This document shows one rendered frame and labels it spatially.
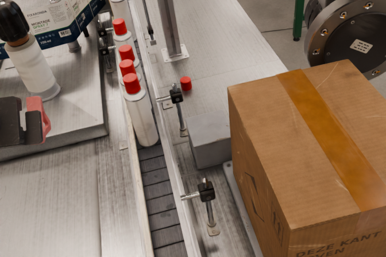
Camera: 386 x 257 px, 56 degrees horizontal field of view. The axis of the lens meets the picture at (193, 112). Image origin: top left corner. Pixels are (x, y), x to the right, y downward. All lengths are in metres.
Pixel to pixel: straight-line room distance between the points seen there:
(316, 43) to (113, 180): 0.57
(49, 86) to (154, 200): 0.52
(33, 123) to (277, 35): 2.49
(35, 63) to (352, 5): 0.81
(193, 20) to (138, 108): 0.72
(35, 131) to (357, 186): 0.45
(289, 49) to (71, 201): 2.10
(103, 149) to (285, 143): 0.58
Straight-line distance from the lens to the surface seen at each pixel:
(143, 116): 0.85
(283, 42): 2.82
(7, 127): 0.54
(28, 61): 1.11
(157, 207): 0.82
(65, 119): 1.09
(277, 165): 0.56
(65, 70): 1.28
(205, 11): 1.53
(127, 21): 1.27
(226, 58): 1.25
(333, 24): 0.73
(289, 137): 0.59
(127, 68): 0.84
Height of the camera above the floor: 1.56
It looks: 44 degrees down
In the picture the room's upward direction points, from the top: 9 degrees counter-clockwise
